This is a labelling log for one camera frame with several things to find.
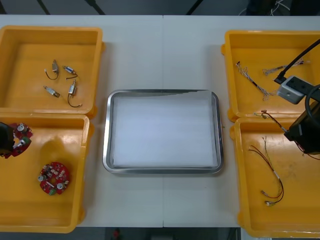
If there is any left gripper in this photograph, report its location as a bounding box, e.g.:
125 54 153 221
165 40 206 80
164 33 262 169
0 122 15 159

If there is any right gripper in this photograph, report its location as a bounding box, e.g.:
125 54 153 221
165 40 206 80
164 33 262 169
283 100 320 155

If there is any red-black twisted wire harness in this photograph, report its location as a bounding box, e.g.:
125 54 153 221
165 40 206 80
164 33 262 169
254 111 320 161

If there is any round red circuit board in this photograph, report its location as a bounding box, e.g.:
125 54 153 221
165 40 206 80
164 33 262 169
37 161 71 196
2 122 34 159

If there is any yellow-orange plastic bin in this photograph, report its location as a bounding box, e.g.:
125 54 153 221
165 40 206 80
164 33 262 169
0 112 96 235
220 29 320 123
0 24 105 119
229 117 320 239

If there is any small metal solenoid blue label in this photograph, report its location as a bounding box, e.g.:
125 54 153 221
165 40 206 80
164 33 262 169
61 65 79 81
67 79 83 109

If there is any steel tray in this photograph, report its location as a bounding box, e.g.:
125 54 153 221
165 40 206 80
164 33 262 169
102 88 224 175

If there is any black stand leg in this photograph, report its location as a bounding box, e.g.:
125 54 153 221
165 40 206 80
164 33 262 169
83 0 106 16
36 0 52 15
185 0 204 16

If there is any red black green-yellow wire harness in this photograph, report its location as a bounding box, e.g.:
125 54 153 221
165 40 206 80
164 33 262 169
247 136 285 207

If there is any grey-white wire harness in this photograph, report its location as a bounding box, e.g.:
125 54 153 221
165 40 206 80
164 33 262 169
262 58 311 76

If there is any blue-white twisted wire harness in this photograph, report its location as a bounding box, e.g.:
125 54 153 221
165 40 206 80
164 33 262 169
235 61 279 102

